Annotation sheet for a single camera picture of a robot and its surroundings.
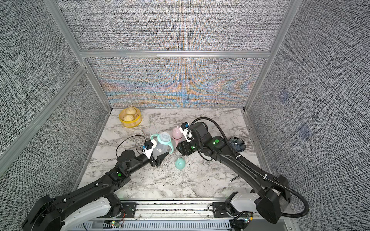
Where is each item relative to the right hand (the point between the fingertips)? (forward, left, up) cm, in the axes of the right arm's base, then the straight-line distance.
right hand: (182, 141), depth 74 cm
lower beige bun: (+30, +41, -17) cm, 53 cm away
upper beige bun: (+36, +40, -16) cm, 56 cm away
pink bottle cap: (+9, +3, -7) cm, 12 cm away
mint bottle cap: (-5, +2, -18) cm, 18 cm away
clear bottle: (-3, +11, -3) cm, 12 cm away
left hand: (-2, +9, -1) cm, 9 cm away
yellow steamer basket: (+30, +34, -17) cm, 48 cm away
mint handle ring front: (-5, +8, +7) cm, 12 cm away
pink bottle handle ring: (+7, +3, -9) cm, 12 cm away
